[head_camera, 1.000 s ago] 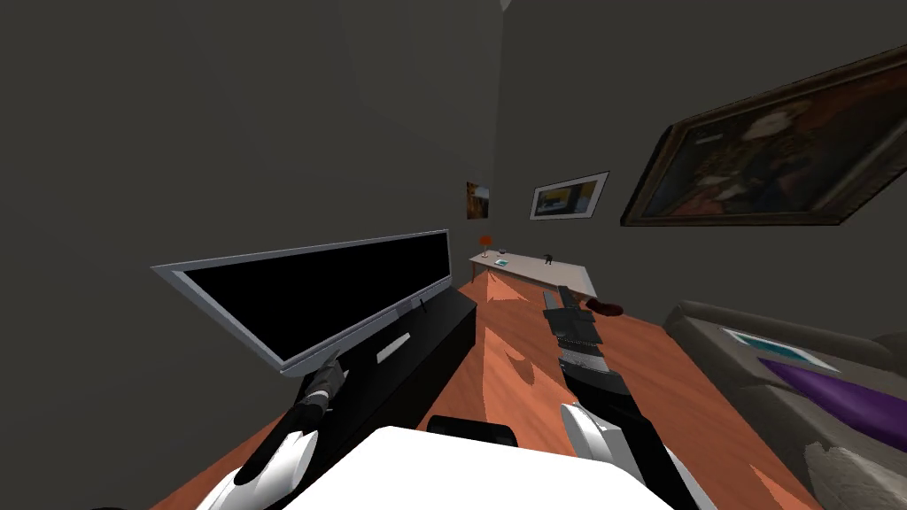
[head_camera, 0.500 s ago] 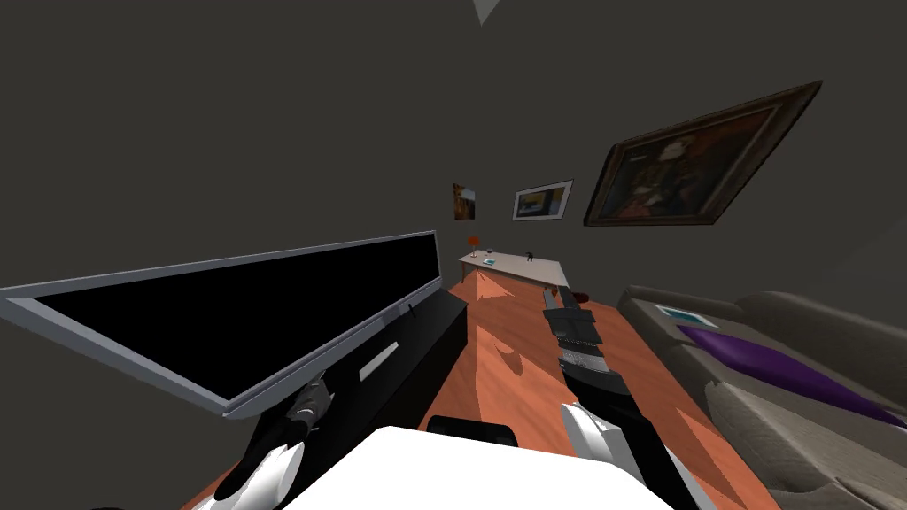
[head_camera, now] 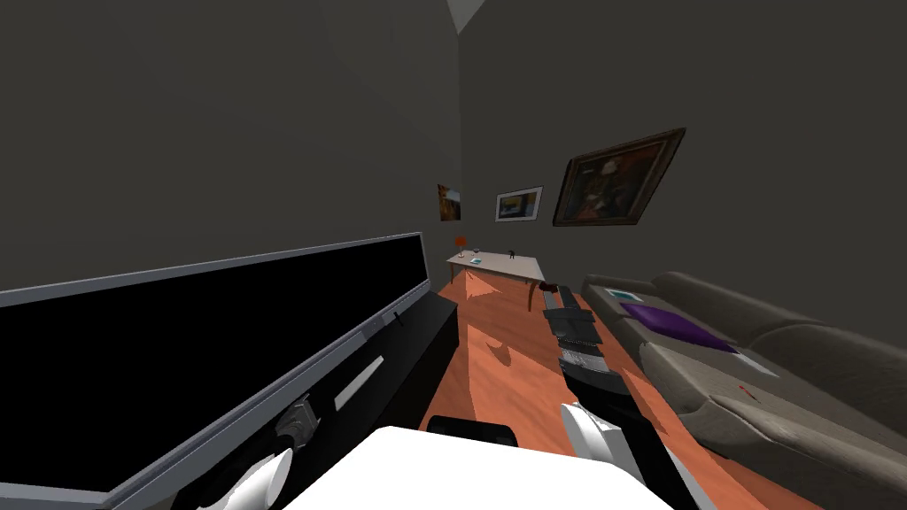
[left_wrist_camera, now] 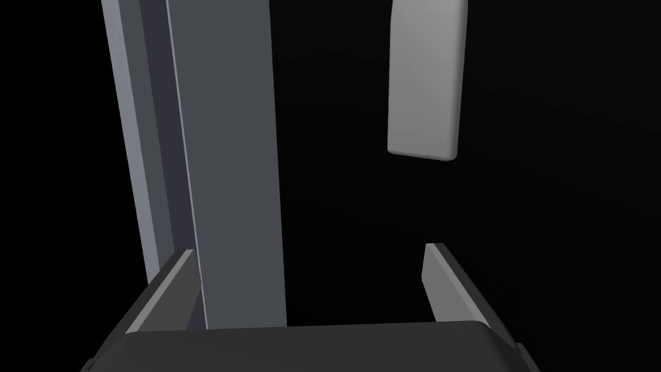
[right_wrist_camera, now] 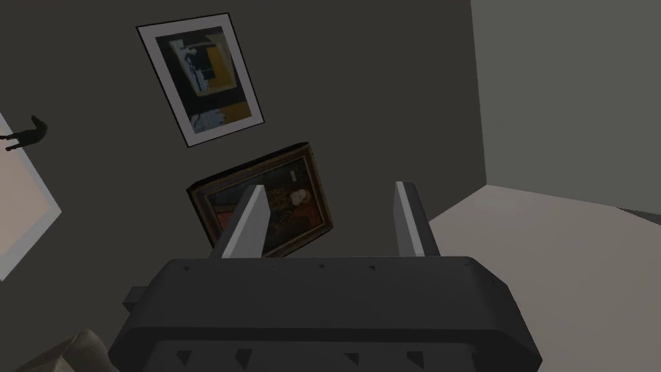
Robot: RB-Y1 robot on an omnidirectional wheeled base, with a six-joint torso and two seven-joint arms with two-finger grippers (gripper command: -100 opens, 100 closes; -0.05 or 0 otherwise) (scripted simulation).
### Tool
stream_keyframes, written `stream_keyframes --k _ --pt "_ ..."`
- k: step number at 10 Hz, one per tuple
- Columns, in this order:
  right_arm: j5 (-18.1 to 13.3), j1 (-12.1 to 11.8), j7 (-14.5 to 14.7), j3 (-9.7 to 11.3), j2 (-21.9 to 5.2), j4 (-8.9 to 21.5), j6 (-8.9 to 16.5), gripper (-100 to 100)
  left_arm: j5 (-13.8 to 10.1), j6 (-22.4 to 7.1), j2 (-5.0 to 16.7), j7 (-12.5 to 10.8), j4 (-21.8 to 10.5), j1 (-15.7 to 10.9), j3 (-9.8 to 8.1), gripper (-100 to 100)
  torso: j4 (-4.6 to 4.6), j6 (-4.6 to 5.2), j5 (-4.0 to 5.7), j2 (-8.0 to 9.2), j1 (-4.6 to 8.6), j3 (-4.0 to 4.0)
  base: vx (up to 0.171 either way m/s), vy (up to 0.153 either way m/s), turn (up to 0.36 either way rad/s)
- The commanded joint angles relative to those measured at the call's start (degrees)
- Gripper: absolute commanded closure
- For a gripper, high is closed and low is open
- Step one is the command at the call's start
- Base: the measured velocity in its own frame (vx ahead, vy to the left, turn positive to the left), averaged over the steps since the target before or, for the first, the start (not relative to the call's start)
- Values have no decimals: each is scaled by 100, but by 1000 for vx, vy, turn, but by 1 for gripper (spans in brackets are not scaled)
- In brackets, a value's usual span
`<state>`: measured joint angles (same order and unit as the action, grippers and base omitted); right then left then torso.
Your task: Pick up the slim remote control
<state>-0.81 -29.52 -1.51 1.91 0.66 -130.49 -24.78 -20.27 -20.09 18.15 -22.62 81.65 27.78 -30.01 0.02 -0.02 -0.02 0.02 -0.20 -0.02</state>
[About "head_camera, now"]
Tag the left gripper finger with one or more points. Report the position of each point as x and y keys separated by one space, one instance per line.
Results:
x=358 y=383

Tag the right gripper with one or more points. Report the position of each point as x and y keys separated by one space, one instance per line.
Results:
x=575 y=324

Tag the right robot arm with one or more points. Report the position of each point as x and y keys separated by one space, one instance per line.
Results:
x=609 y=397

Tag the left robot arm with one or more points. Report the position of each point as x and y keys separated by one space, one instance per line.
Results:
x=262 y=482

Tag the beige side table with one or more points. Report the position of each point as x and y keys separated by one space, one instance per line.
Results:
x=510 y=266

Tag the black television stand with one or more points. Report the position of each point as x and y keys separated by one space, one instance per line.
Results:
x=425 y=340

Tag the large brown framed painting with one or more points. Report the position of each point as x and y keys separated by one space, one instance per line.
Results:
x=613 y=180

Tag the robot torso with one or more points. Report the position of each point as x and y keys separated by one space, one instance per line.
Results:
x=468 y=474

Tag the large black television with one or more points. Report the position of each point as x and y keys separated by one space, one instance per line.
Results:
x=177 y=354

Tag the grey brown sofa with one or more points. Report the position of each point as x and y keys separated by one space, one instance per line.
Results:
x=793 y=382

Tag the white framed wall picture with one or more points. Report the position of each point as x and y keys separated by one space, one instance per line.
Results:
x=519 y=205

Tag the small orange wall picture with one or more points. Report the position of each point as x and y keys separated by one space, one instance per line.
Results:
x=448 y=202

